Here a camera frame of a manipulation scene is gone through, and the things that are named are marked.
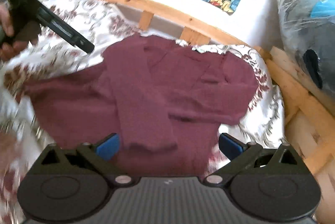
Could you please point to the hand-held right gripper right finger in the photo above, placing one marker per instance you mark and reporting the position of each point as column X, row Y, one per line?
column 229, row 147

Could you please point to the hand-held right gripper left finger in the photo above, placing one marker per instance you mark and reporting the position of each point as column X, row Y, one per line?
column 108, row 147

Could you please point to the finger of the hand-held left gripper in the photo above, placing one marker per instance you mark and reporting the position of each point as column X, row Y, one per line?
column 65, row 31

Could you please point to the maroon knit sweater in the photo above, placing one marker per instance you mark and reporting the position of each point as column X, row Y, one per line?
column 146, row 93

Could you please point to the clear plastic bag of clothes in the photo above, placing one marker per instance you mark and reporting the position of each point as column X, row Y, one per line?
column 306, row 17

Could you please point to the person's left hand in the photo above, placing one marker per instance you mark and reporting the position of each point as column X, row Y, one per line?
column 6, row 22

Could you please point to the white floral blanket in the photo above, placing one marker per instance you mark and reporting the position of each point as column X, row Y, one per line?
column 86, row 17

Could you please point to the wooden slat panel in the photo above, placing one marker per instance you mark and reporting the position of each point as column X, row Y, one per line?
column 295, row 98

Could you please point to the wooden bed frame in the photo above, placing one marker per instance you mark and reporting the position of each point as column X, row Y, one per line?
column 146, row 4

